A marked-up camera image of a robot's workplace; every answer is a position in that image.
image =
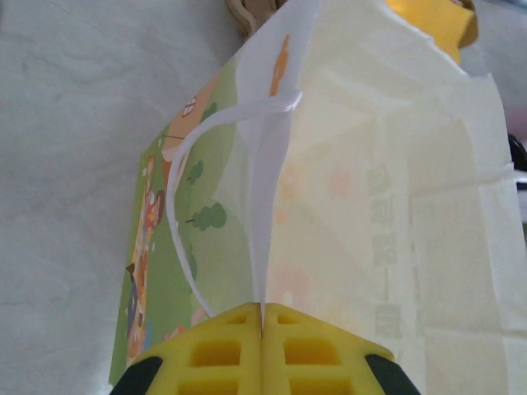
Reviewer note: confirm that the white green printed paper bag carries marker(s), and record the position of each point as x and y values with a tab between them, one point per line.
350	164

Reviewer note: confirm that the brown pulp cup carrier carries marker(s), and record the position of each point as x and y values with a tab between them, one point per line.
247	12

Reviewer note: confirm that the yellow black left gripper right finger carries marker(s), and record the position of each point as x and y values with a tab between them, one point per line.
321	362

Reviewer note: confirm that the yellow cardboard box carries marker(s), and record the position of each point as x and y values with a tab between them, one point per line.
428	20

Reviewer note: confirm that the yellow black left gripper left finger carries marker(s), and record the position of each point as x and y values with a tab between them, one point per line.
206	362

